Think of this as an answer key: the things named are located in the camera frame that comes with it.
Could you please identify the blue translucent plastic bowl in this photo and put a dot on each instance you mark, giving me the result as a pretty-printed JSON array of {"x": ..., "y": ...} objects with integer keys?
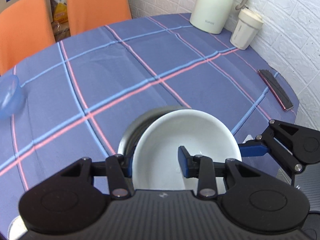
[{"x": 12, "y": 96}]

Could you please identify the blue plaid tablecloth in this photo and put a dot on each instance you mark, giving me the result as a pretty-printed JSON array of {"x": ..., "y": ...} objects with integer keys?
[{"x": 83, "y": 92}]

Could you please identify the cream travel cup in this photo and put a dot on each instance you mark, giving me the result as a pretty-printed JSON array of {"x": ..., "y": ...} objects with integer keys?
[{"x": 247, "y": 27}]

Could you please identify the cream thermos jug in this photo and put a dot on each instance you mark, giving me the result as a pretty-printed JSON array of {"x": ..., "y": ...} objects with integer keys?
[{"x": 211, "y": 15}]

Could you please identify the white bowl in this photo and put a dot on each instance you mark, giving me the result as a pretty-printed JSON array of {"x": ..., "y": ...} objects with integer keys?
[{"x": 155, "y": 163}]

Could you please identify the yellow snack bag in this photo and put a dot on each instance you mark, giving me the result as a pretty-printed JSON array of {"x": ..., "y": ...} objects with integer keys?
[{"x": 58, "y": 2}]

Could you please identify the orange chair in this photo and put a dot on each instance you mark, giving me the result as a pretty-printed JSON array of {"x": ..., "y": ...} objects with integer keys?
[
  {"x": 84, "y": 15},
  {"x": 25, "y": 30}
]

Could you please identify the gold rimmed white plate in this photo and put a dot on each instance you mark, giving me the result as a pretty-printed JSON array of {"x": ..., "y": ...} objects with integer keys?
[{"x": 16, "y": 228}]

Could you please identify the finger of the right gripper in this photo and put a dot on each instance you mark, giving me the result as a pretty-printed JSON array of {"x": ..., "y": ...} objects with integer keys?
[{"x": 253, "y": 149}]

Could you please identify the left orange chair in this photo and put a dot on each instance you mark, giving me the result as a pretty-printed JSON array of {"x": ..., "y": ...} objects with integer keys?
[{"x": 25, "y": 30}]

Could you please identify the right orange chair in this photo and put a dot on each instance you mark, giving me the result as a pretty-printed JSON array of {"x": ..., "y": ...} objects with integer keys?
[{"x": 84, "y": 15}]

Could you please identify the stainless steel bowl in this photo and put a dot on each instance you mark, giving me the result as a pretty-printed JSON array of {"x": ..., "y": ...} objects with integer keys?
[{"x": 136, "y": 129}]

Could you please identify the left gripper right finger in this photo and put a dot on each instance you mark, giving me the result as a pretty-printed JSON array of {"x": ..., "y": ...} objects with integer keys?
[{"x": 248, "y": 197}]

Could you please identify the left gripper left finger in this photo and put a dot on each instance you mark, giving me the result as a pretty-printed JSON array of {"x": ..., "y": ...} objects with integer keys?
[{"x": 75, "y": 197}]

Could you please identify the dark red smartphone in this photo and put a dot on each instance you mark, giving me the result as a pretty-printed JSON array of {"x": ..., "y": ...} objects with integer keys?
[{"x": 276, "y": 89}]

